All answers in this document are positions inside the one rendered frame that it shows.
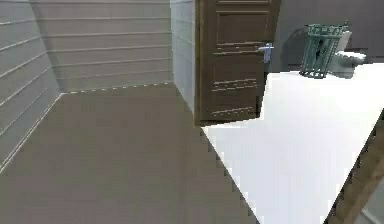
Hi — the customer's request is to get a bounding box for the dark brown room door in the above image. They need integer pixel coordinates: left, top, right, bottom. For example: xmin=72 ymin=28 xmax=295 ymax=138
xmin=199 ymin=0 xmax=282 ymax=122

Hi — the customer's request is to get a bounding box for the white toilet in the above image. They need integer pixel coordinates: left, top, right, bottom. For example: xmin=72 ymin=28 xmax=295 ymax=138
xmin=328 ymin=30 xmax=368 ymax=80

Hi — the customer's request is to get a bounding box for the silver door handle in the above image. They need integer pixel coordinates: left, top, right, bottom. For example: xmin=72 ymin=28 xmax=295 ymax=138
xmin=258 ymin=42 xmax=275 ymax=64

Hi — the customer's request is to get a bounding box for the green wire waste bin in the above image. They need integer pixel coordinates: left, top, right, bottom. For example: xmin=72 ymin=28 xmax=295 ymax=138
xmin=298 ymin=23 xmax=348 ymax=80

